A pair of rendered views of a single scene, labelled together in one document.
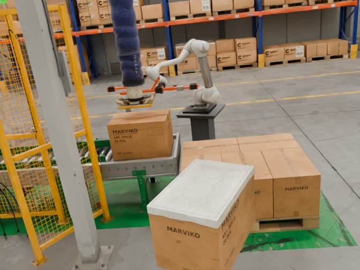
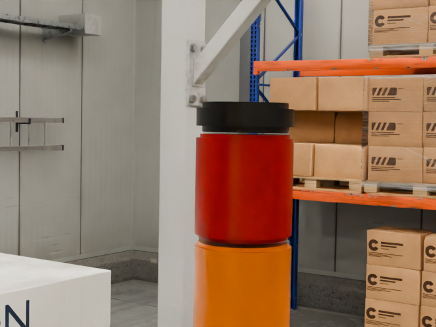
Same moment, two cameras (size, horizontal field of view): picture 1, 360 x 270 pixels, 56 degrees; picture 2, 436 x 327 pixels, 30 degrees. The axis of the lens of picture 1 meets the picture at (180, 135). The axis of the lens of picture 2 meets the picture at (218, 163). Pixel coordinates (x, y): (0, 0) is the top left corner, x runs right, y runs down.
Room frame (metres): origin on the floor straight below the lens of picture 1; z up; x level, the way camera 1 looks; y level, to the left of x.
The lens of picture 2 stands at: (2.73, 1.14, 2.33)
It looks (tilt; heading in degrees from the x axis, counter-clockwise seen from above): 3 degrees down; 30
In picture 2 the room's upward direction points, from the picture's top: 1 degrees clockwise
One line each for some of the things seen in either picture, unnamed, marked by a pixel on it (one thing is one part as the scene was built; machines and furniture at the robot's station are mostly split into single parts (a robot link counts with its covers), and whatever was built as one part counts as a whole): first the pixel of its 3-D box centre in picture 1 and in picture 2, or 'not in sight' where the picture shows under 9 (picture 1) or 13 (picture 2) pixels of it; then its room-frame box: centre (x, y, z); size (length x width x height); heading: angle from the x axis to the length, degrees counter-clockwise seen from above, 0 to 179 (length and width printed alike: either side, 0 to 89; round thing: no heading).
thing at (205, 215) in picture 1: (207, 214); not in sight; (1.72, -0.11, 0.82); 0.60 x 0.40 x 0.40; 150
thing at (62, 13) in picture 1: (50, 137); not in sight; (2.78, 1.11, 1.05); 0.87 x 0.10 x 2.10; 137
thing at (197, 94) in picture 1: (200, 94); not in sight; (4.11, -0.31, 0.94); 0.18 x 0.16 x 0.22; 37
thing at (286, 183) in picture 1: (242, 173); not in sight; (3.06, -0.58, 0.34); 1.20 x 1.00 x 0.40; 85
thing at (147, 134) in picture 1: (142, 134); not in sight; (3.44, 0.40, 0.75); 0.60 x 0.40 x 0.40; 83
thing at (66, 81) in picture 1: (55, 73); not in sight; (2.56, 0.87, 1.62); 0.20 x 0.05 x 0.30; 85
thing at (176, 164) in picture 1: (178, 155); not in sight; (3.41, 0.05, 0.47); 0.70 x 0.03 x 0.15; 175
